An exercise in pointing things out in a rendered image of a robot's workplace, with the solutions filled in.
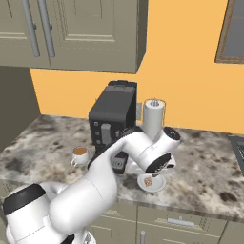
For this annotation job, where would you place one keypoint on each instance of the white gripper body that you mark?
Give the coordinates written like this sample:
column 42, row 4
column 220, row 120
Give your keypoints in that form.
column 136, row 166

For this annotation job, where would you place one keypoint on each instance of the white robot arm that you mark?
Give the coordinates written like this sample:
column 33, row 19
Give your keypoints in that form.
column 95, row 187

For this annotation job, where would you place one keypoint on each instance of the brown sugar cube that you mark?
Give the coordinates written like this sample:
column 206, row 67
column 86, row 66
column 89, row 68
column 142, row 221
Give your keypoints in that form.
column 148, row 181

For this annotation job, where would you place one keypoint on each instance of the white saucer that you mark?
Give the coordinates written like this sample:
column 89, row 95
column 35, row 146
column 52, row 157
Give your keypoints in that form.
column 158, row 186

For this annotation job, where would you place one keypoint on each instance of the white mug with coffee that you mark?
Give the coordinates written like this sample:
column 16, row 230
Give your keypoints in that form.
column 81, row 155

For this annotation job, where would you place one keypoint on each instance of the black coffee machine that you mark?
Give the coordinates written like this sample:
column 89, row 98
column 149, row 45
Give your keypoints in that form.
column 109, row 111

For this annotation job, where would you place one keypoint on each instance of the grey drawer front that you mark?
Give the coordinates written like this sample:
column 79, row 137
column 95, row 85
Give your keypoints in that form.
column 203, row 224
column 124, row 212

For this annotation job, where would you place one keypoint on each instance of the white paper towel roll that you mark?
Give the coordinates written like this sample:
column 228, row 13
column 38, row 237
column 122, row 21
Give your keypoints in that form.
column 153, row 117

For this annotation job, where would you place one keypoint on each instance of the grey base cupboard door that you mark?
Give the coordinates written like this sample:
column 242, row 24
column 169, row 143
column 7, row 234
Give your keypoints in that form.
column 178, row 236
column 233, row 233

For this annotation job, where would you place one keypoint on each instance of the grey sink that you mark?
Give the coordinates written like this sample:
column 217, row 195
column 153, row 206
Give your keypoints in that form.
column 239, row 152

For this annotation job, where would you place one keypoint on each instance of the tall grey cabinet panel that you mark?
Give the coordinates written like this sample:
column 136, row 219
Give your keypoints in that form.
column 16, row 105

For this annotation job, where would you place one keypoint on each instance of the brown framed window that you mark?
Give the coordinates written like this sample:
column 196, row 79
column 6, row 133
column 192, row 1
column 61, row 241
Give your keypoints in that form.
column 233, row 31

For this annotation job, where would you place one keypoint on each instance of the grey wall socket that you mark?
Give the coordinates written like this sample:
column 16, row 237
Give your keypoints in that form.
column 139, row 111

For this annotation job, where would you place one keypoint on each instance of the grey wall cupboard door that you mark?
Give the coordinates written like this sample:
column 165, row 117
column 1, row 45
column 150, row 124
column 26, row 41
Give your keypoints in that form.
column 95, row 31
column 12, row 31

